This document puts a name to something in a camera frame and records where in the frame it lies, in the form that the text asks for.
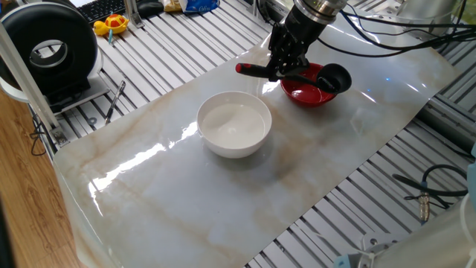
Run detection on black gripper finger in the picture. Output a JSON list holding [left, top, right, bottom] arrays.
[[267, 22, 289, 82], [280, 39, 310, 77]]

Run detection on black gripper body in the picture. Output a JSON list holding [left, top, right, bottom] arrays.
[[283, 5, 325, 48]]

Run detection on black ladle with red accents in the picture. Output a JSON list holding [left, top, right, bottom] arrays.
[[235, 62, 353, 95]]

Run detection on red bowl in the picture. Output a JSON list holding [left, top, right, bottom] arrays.
[[280, 62, 341, 109]]

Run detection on white ceramic bowl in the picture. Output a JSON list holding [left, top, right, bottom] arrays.
[[196, 91, 273, 160]]

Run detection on silver force torque sensor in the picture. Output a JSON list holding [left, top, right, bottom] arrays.
[[292, 0, 349, 26]]

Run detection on blue snack packet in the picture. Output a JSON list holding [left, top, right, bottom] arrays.
[[178, 0, 221, 14]]

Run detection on yellow packet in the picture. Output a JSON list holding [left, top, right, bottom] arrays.
[[162, 0, 183, 13]]

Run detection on black computer mouse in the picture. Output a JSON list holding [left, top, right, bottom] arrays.
[[136, 0, 165, 19]]

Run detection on yellow turtle toy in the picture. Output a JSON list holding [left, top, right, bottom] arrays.
[[92, 13, 130, 38]]

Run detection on slim screwdriver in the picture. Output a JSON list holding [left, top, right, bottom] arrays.
[[103, 80, 127, 126]]

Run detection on black keyboard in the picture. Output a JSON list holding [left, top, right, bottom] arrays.
[[76, 0, 127, 25]]

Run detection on marble pattern table mat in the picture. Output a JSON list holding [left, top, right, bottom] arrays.
[[53, 10, 462, 268]]

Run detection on white zip tie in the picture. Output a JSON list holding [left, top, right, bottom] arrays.
[[356, 248, 379, 268]]

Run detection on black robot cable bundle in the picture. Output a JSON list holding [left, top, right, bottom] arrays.
[[318, 0, 476, 224]]

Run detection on aluminium frame post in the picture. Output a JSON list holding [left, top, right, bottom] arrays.
[[123, 0, 145, 31], [0, 22, 71, 148]]

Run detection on white device base plate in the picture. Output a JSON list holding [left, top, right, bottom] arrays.
[[0, 48, 112, 115]]

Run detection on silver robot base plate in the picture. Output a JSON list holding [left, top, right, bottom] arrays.
[[361, 232, 410, 254]]

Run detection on silver corner bracket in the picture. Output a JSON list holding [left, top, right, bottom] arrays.
[[49, 125, 71, 148]]

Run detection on thin black cable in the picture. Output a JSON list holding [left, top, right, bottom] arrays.
[[28, 112, 48, 157]]

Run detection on black round ring device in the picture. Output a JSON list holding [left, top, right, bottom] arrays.
[[0, 1, 100, 98]]

